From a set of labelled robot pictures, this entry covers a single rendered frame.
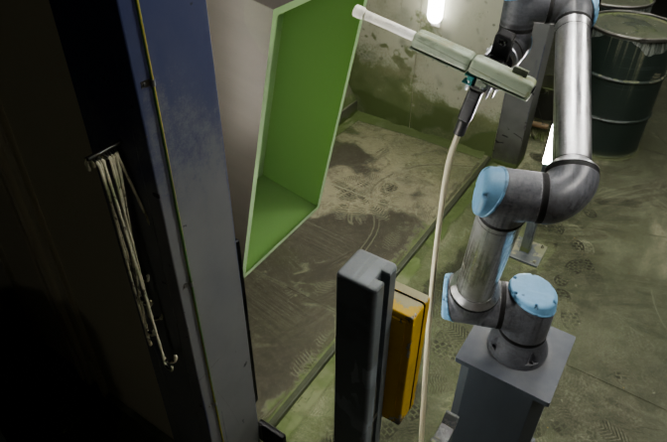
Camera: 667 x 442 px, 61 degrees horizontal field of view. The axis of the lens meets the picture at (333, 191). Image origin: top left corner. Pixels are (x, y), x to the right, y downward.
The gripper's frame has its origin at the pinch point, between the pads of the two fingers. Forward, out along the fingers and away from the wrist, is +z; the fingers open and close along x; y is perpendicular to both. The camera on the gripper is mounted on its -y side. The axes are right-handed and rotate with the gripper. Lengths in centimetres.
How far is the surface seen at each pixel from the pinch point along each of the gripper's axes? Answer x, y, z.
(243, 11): 70, 11, -1
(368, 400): -16, 13, 80
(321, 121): 67, 78, -62
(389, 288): -12, -6, 77
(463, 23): 59, 77, -221
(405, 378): -19, 12, 74
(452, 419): -30, 41, 57
